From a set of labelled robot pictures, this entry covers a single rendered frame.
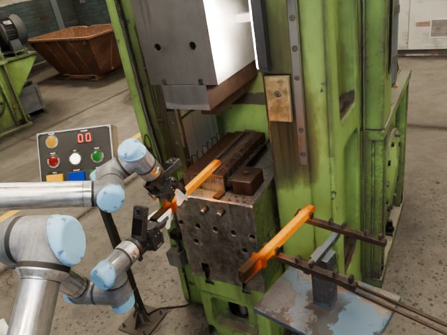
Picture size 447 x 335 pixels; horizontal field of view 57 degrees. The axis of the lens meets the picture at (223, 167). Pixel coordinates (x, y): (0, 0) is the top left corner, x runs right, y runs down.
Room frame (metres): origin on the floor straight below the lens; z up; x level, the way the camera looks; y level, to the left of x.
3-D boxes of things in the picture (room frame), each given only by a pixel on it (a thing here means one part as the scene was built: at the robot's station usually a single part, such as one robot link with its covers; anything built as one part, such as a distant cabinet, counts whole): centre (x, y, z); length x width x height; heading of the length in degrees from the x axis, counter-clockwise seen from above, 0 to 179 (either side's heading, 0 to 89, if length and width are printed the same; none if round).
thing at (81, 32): (8.40, 2.26, 0.43); 1.89 x 1.20 x 0.85; 53
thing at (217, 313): (1.64, -0.07, 0.23); 0.55 x 0.37 x 0.47; 147
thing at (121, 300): (0.99, 0.40, 0.89); 0.11 x 0.08 x 0.11; 74
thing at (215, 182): (1.66, -0.02, 0.96); 0.42 x 0.20 x 0.09; 147
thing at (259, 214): (1.64, -0.07, 0.69); 0.56 x 0.38 x 0.45; 147
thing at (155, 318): (1.72, 0.61, 0.05); 0.22 x 0.22 x 0.09; 57
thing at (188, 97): (1.66, -0.02, 1.32); 0.42 x 0.20 x 0.10; 147
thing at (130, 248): (1.05, 0.34, 0.99); 0.08 x 0.05 x 0.08; 57
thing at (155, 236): (1.12, 0.30, 0.98); 0.12 x 0.08 x 0.09; 147
